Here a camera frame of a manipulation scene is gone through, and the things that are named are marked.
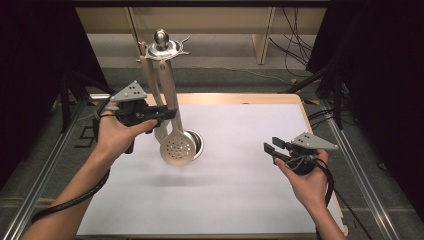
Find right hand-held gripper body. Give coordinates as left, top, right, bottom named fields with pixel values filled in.
left=283, top=132, right=339, bottom=176

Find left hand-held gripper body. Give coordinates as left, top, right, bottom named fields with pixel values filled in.
left=109, top=79, right=150, bottom=128

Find beige perforated skimmer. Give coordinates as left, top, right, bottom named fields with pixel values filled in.
left=157, top=60, right=198, bottom=167

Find metal utensil stand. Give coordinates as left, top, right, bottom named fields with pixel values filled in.
left=138, top=29, right=205, bottom=162

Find person's right hand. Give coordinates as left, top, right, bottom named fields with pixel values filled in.
left=274, top=149, right=331, bottom=209

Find person's left hand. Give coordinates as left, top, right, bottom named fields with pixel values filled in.
left=94, top=102, right=159, bottom=159

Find white paper sheet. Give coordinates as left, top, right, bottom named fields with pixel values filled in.
left=76, top=103, right=346, bottom=236

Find black metal stand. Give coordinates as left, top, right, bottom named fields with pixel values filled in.
left=59, top=68, right=123, bottom=134
left=283, top=63, right=346, bottom=131

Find black curtain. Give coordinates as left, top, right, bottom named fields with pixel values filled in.
left=0, top=0, right=111, bottom=188
left=306, top=0, right=424, bottom=211

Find beige wooden background table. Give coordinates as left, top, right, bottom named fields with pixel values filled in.
left=75, top=6, right=328, bottom=66

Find metal floor rail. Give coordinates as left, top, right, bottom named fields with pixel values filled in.
left=0, top=96, right=91, bottom=240
left=319, top=99, right=403, bottom=240

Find bundle of black floor cables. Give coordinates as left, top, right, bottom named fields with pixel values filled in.
left=268, top=6, right=318, bottom=79

